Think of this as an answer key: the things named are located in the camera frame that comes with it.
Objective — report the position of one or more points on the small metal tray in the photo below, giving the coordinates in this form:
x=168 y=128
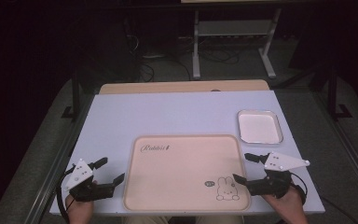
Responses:
x=259 y=127

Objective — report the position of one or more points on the beige tray with rabbit print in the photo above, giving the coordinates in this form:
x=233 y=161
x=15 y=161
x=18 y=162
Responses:
x=183 y=174

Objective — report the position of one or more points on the person's right hand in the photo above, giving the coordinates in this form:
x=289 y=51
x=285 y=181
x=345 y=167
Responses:
x=287 y=207

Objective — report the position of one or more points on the person's left hand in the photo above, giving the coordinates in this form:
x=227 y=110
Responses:
x=79 y=211

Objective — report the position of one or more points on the wooden table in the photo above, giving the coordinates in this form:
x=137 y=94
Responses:
x=167 y=87

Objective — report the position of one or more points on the white metal table frame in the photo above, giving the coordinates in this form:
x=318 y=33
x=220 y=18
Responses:
x=233 y=28

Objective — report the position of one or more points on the black metal stand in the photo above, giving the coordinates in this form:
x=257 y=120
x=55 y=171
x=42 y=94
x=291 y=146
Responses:
x=75 y=96
x=334 y=99

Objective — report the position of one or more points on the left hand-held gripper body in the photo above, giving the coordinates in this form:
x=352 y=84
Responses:
x=78 y=174

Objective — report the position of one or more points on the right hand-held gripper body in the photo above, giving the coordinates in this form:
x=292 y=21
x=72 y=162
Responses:
x=275 y=183

